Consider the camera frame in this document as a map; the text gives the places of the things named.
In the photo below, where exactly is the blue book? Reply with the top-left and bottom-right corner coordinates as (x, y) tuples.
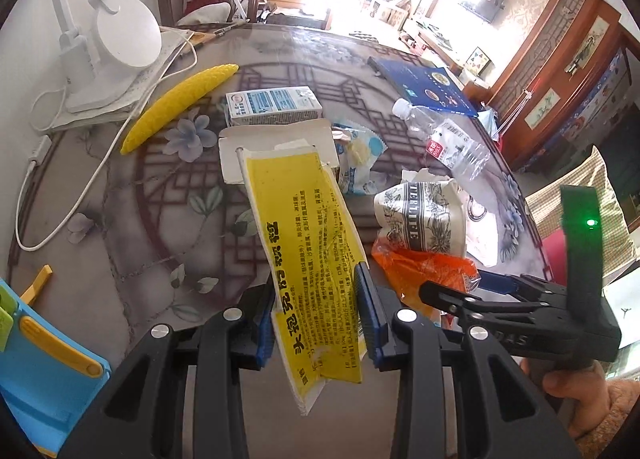
(368, 57), (477, 118)

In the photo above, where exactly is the person's right hand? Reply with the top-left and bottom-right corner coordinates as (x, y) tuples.
(542, 361), (611, 439)

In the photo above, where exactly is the yellow cardboard box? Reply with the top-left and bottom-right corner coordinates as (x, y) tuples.
(218, 119), (367, 415)

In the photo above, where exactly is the crushed floral paper cup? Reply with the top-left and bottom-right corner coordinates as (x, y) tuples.
(374, 179), (466, 257)

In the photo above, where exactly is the blue white milk carton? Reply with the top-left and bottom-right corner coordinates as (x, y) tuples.
(226, 86), (322, 127)

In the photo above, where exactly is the white power cable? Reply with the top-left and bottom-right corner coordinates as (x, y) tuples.
(14, 33), (199, 253)

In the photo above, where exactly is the white desk lamp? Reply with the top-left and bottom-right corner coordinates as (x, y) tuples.
(52, 0), (162, 114)

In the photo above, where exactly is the checkered cloth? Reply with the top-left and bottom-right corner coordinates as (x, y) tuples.
(526, 146), (637, 285)

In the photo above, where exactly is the blue plastic bag on floor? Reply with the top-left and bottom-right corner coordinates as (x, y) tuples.
(477, 107), (499, 142)

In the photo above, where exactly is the blue yellow plastic holder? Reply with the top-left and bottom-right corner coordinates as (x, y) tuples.
(1, 283), (112, 458)

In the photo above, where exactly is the orange snack wrapper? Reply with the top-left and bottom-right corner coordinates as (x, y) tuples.
(371, 237), (480, 323)

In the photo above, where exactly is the yellow corn-shaped object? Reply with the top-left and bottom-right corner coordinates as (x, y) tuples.
(120, 64), (240, 155)

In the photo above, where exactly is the blue white snack wrapper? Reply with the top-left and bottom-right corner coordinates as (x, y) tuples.
(332, 120), (387, 196)

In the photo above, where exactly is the clear plastic water bottle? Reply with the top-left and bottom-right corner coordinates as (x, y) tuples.
(392, 98), (490, 181)

